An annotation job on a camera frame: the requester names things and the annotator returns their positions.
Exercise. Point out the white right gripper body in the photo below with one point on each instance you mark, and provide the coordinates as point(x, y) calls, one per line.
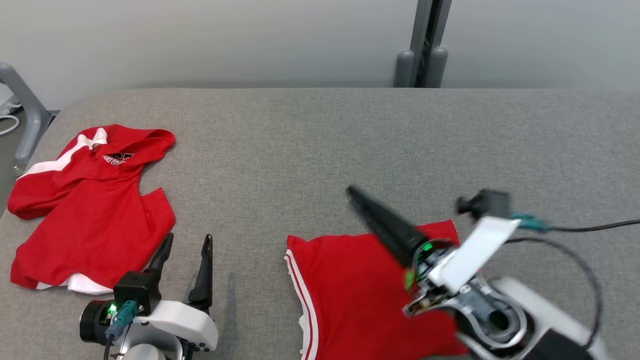
point(475, 250)

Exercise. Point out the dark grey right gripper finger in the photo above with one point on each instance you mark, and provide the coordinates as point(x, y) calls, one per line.
point(390, 217)
point(390, 240)

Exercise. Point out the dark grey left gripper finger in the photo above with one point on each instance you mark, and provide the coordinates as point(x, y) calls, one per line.
point(204, 280)
point(160, 255)

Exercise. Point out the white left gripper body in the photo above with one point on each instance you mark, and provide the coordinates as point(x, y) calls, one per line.
point(190, 322)

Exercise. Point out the red Bulls 23 jersey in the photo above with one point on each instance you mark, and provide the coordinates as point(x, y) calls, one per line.
point(360, 300)

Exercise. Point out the grey angled partition leg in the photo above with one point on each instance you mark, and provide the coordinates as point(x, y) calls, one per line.
point(30, 110)

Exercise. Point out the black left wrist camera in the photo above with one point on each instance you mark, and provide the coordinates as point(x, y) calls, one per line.
point(137, 290)

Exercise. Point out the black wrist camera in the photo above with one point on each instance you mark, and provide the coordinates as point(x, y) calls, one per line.
point(492, 202)
point(137, 290)

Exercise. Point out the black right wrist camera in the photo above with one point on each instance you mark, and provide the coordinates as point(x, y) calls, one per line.
point(492, 202)

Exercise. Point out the teal right camera connector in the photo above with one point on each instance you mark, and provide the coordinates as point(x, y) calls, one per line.
point(527, 221)

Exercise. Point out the teal camera connector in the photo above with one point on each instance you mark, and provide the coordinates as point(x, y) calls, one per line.
point(122, 317)
point(527, 221)

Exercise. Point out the teal left camera connector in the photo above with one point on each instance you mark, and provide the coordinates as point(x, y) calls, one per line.
point(122, 317)

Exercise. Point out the grey rounded post foot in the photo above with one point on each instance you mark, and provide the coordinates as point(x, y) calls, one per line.
point(436, 67)
point(405, 70)

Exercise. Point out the grey metal partition post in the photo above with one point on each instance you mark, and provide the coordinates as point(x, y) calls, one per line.
point(430, 25)

